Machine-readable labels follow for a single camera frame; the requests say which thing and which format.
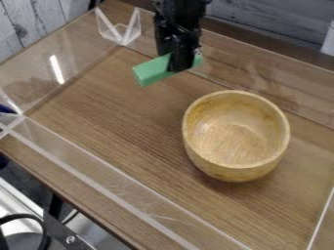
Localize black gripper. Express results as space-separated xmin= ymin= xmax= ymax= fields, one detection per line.
xmin=154 ymin=0 xmax=211 ymax=72

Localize green rectangular block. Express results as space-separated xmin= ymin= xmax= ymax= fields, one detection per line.
xmin=133 ymin=53 xmax=202 ymax=87

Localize light wooden bowl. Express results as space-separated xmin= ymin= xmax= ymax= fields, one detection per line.
xmin=182 ymin=91 xmax=292 ymax=183

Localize clear acrylic tray walls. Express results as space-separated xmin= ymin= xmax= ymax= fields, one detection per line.
xmin=0 ymin=0 xmax=334 ymax=250

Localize black table leg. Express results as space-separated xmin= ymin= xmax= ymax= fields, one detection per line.
xmin=48 ymin=194 xmax=65 ymax=220

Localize clear acrylic corner bracket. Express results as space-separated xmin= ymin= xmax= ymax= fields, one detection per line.
xmin=95 ymin=8 xmax=141 ymax=46

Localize black metal bracket with screw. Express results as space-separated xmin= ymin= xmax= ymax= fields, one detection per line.
xmin=43 ymin=213 xmax=97 ymax=250

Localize black cable loop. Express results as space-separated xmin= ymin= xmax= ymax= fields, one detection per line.
xmin=0 ymin=213 xmax=50 ymax=250

